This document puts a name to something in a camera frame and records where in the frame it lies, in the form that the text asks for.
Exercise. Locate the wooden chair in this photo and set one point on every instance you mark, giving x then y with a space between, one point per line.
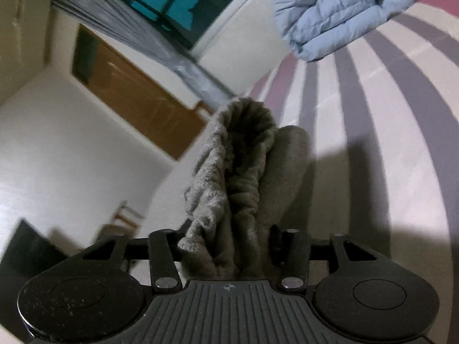
123 218

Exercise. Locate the pink white striped bed sheet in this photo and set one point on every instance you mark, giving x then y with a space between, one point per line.
387 143

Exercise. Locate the brown wooden door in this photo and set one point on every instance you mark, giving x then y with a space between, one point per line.
143 104

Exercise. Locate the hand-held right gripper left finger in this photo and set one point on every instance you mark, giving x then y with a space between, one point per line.
163 254

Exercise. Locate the black panel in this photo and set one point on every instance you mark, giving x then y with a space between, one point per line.
28 254

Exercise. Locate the light blue quilted duvet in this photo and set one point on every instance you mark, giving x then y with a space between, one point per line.
344 14

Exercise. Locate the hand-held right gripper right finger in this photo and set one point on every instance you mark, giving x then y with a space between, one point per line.
277 247

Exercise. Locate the grey curtain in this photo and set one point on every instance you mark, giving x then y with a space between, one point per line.
136 32

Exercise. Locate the white framed window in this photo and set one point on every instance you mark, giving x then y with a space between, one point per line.
168 0

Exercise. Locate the grey towel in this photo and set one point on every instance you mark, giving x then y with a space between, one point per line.
247 172

